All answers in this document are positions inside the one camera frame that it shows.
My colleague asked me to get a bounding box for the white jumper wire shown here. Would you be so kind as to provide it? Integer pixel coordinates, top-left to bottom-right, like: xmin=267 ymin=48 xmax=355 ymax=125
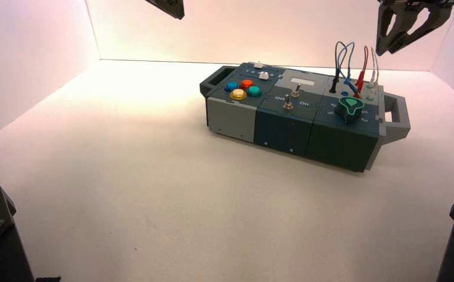
xmin=368 ymin=46 xmax=381 ymax=101

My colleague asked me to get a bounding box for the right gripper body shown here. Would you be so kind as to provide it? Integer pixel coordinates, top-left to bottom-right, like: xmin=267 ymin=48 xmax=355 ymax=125
xmin=377 ymin=0 xmax=454 ymax=9

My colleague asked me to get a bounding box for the light blue jumper wire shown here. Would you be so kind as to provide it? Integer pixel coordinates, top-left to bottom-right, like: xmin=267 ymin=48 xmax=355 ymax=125
xmin=337 ymin=42 xmax=362 ymax=96

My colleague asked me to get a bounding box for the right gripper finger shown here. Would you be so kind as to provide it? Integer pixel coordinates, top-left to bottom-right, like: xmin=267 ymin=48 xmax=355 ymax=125
xmin=375 ymin=4 xmax=398 ymax=57
xmin=388 ymin=4 xmax=454 ymax=55

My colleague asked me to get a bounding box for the dark blue wire black plug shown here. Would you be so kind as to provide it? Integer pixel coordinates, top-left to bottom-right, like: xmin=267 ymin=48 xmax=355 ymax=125
xmin=329 ymin=41 xmax=348 ymax=95

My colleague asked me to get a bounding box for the yellow dome push button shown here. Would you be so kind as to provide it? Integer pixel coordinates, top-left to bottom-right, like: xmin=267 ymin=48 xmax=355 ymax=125
xmin=229 ymin=88 xmax=248 ymax=102

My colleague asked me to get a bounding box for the red jumper wire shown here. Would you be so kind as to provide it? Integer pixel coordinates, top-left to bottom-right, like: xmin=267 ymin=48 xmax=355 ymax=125
xmin=353 ymin=45 xmax=370 ymax=99

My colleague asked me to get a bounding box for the modular teal grey control box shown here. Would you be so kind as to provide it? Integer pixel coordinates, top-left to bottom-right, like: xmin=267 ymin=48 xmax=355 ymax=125
xmin=199 ymin=61 xmax=412 ymax=173

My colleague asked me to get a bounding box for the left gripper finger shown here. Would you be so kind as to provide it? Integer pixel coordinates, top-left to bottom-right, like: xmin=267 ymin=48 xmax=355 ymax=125
xmin=146 ymin=0 xmax=186 ymax=21

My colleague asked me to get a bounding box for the green pointer rotary knob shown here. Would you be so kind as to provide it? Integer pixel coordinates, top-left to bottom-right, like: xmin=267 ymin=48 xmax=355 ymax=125
xmin=335 ymin=96 xmax=365 ymax=125

